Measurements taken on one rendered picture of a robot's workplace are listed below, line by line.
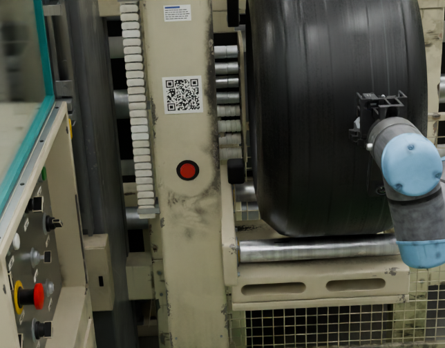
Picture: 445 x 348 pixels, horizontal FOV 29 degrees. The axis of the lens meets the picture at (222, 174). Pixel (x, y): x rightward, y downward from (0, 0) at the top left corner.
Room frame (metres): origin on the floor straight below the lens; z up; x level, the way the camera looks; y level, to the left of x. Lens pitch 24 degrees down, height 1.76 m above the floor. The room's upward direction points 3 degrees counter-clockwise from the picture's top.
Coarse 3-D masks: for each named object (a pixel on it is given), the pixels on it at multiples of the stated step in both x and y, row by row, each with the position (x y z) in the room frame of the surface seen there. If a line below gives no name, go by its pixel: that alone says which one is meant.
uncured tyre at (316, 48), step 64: (256, 0) 1.56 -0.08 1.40; (320, 0) 1.50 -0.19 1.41; (384, 0) 1.50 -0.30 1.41; (256, 64) 1.49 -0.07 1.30; (320, 64) 1.42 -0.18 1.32; (384, 64) 1.42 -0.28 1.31; (256, 128) 1.47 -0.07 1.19; (320, 128) 1.39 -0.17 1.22; (256, 192) 1.55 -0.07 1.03; (320, 192) 1.40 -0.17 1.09
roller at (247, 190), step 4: (236, 184) 1.81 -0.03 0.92; (240, 184) 1.81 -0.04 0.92; (244, 184) 1.81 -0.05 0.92; (248, 184) 1.81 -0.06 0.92; (252, 184) 1.81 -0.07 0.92; (236, 188) 1.80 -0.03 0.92; (240, 188) 1.80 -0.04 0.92; (244, 188) 1.80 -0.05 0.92; (248, 188) 1.80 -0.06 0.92; (252, 188) 1.80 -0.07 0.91; (236, 192) 1.79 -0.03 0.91; (240, 192) 1.79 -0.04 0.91; (244, 192) 1.79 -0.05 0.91; (248, 192) 1.79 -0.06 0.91; (252, 192) 1.79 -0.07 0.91; (236, 196) 1.79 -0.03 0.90; (240, 196) 1.79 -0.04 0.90; (244, 196) 1.79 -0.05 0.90; (248, 196) 1.79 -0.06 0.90; (252, 196) 1.79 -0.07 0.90; (236, 200) 1.80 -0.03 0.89; (240, 200) 1.80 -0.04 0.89; (244, 200) 1.80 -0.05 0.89; (248, 200) 1.80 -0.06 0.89; (252, 200) 1.80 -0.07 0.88; (256, 200) 1.80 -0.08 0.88
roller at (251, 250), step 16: (240, 240) 1.54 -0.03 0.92; (256, 240) 1.54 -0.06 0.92; (272, 240) 1.53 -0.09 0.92; (288, 240) 1.53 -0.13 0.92; (304, 240) 1.53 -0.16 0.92; (320, 240) 1.53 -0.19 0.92; (336, 240) 1.52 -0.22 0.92; (352, 240) 1.52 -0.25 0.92; (368, 240) 1.52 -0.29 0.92; (384, 240) 1.52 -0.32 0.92; (240, 256) 1.51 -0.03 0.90; (256, 256) 1.51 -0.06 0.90; (272, 256) 1.51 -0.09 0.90; (288, 256) 1.51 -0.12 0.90; (304, 256) 1.51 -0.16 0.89; (320, 256) 1.51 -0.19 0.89; (336, 256) 1.52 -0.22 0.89; (352, 256) 1.52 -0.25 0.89
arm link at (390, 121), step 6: (384, 120) 1.17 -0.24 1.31; (390, 120) 1.16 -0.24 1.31; (396, 120) 1.16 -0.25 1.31; (402, 120) 1.16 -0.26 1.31; (378, 126) 1.16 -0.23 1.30; (384, 126) 1.15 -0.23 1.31; (414, 126) 1.14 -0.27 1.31; (372, 132) 1.17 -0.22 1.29; (378, 132) 1.15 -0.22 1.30; (372, 138) 1.16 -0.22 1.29; (372, 144) 1.14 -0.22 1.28; (372, 156) 1.15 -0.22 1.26
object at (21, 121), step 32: (0, 0) 1.19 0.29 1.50; (32, 0) 1.40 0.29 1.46; (0, 32) 1.16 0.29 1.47; (32, 32) 1.37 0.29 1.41; (0, 64) 1.14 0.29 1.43; (32, 64) 1.34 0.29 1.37; (0, 96) 1.11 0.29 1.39; (32, 96) 1.31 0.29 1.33; (0, 128) 1.09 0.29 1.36; (32, 128) 1.27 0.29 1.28; (0, 160) 1.06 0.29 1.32; (0, 192) 1.04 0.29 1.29
